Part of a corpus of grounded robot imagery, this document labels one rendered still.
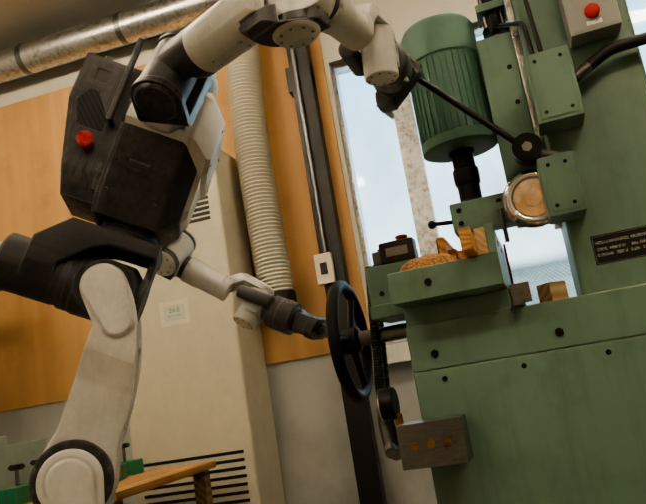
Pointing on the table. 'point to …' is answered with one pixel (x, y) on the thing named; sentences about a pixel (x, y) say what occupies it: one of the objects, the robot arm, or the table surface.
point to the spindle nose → (466, 173)
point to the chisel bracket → (478, 214)
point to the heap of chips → (428, 261)
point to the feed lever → (527, 152)
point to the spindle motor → (469, 128)
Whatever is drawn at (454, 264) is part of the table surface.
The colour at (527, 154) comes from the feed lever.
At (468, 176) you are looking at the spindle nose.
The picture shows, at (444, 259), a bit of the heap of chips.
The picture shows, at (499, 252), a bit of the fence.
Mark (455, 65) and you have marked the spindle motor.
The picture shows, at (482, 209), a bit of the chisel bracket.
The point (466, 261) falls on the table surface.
